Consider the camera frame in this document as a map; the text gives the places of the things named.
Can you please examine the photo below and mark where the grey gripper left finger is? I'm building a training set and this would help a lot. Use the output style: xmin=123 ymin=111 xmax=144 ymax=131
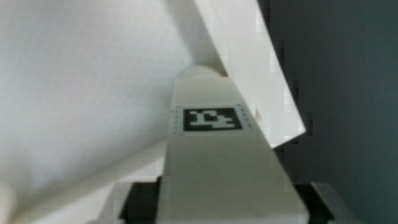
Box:
xmin=96 ymin=181 xmax=162 ymax=224

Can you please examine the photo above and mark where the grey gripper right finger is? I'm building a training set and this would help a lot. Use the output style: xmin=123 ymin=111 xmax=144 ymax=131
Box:
xmin=295 ymin=182 xmax=363 ymax=224

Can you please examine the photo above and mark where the white desk top tray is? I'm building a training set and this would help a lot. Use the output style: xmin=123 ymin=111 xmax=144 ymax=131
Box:
xmin=0 ymin=0 xmax=309 ymax=224

